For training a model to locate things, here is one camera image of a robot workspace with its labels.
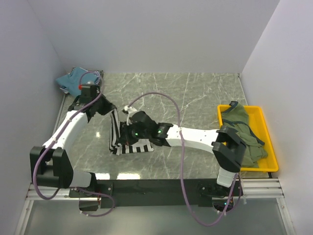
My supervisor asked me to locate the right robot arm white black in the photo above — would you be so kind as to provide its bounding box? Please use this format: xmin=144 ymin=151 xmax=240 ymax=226
xmin=118 ymin=109 xmax=246 ymax=195

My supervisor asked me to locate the yellow plastic bin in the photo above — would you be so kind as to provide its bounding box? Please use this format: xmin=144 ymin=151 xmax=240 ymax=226
xmin=217 ymin=105 xmax=279 ymax=172

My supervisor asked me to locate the purple cable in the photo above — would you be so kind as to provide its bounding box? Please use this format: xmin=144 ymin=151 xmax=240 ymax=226
xmin=32 ymin=71 xmax=115 ymax=218
xmin=124 ymin=92 xmax=244 ymax=227

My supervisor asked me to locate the black white striped tank top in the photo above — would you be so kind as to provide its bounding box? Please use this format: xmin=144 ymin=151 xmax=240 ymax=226
xmin=109 ymin=108 xmax=154 ymax=156

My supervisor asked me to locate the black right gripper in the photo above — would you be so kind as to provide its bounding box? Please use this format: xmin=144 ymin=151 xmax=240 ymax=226
xmin=119 ymin=121 xmax=151 ymax=146

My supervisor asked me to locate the aluminium frame rail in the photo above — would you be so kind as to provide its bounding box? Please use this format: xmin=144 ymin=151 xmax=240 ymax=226
xmin=14 ymin=93 xmax=98 ymax=235

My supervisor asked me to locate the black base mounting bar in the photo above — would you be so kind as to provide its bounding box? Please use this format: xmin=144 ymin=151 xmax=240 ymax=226
xmin=69 ymin=179 xmax=243 ymax=212

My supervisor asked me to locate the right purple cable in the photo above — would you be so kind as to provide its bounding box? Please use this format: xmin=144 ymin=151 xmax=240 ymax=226
xmin=124 ymin=92 xmax=244 ymax=227

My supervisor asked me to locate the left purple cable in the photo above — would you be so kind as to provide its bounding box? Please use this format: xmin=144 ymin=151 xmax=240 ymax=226
xmin=32 ymin=71 xmax=115 ymax=218

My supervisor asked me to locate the folded blue striped tank top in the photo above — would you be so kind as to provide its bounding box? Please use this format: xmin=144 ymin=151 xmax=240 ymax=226
xmin=60 ymin=70 xmax=103 ymax=95

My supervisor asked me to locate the dark green garment in bin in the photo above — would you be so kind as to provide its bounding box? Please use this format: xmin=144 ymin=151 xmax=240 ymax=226
xmin=221 ymin=101 xmax=268 ymax=168

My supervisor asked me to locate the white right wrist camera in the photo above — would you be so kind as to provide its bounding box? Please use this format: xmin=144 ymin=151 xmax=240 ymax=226
xmin=122 ymin=105 xmax=138 ymax=122

